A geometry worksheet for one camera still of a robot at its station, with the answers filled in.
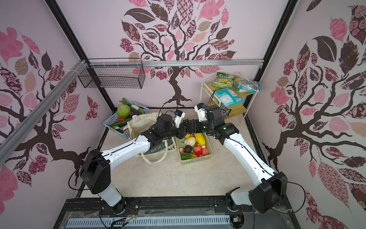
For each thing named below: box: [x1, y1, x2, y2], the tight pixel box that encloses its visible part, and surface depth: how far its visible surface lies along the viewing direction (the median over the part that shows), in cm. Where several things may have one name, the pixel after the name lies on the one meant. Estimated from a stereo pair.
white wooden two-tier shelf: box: [199, 72, 258, 125], surface depth 83 cm
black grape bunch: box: [181, 118, 195, 135], surface depth 75 cm
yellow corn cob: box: [194, 132, 206, 146], surface depth 94 cm
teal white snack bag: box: [215, 88, 246, 107], surface depth 77 cm
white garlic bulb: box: [184, 136, 197, 147], surface depth 95 cm
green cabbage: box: [116, 104, 132, 118], surface depth 106 cm
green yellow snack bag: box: [211, 72, 237, 89], surface depth 87 cm
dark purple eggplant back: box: [129, 104, 144, 116], surface depth 112 cm
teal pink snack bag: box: [233, 80, 262, 93], surface depth 81 cm
